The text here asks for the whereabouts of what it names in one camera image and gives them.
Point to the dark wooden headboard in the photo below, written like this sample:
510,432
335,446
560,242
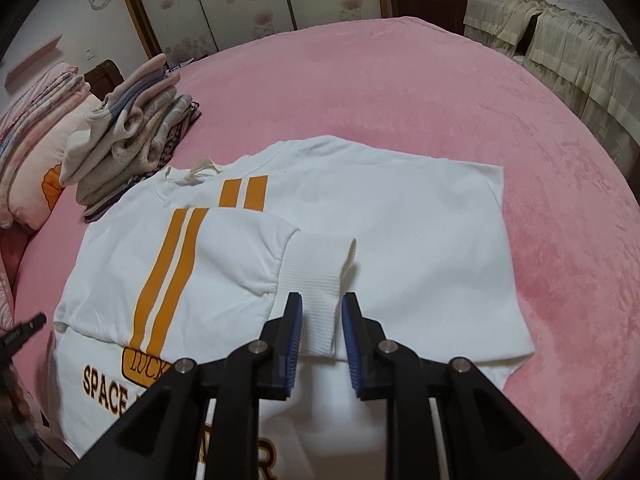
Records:
105,77

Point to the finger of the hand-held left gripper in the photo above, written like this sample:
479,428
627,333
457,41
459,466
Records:
25,329

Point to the stack of folded clothes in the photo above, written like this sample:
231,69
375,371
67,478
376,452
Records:
130,160

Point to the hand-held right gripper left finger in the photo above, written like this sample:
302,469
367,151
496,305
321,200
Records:
295,340

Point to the white printed sweatshirt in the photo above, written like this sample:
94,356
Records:
400,220

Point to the light wooden wall shelf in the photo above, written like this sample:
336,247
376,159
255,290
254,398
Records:
32,60

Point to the pink ruffled pillow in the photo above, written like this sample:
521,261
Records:
35,95

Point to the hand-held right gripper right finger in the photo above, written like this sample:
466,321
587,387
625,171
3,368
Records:
350,345

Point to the floral sliding door wardrobe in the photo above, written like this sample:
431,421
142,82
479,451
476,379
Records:
250,0

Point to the cream lace covered furniture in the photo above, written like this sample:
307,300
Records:
565,45

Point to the pink bed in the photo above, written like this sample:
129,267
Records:
400,85

